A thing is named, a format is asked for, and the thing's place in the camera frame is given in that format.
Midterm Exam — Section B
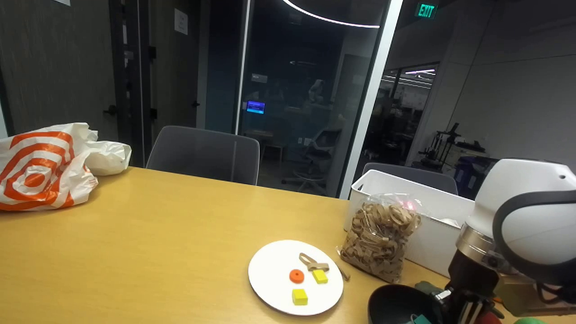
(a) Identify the blue lit screen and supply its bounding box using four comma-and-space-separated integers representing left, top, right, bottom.
244, 99, 268, 115

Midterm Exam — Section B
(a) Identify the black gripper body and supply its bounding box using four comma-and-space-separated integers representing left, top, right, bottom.
439, 248, 505, 324

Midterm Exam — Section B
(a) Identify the white plastic bin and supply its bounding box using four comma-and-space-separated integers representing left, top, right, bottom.
347, 167, 482, 279

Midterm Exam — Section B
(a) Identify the dark green toy cucumber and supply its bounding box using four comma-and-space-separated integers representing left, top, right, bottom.
412, 279, 444, 297

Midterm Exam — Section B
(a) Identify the white paper door sign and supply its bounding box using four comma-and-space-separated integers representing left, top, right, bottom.
172, 7, 189, 36

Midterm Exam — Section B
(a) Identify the green exit sign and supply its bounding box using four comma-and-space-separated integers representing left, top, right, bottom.
415, 1, 437, 19

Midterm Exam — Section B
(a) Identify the red toy fruit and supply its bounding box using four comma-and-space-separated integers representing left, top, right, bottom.
478, 307, 504, 324

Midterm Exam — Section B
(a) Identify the black bowl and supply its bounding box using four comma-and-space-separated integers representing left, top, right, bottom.
367, 282, 448, 324

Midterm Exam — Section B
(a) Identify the white round plate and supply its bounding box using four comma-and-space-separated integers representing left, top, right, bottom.
246, 237, 345, 318

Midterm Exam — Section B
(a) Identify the white orange plastic bag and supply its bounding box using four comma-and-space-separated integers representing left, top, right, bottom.
0, 120, 133, 212

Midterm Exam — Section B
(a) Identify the clear bag of rubber bands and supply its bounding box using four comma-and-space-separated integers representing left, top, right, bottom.
338, 194, 423, 284

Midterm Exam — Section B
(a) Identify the black tripod machine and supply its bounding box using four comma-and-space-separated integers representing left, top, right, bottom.
419, 122, 484, 176

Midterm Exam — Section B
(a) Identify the white ring ceiling light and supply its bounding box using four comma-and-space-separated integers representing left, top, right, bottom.
280, 0, 385, 30

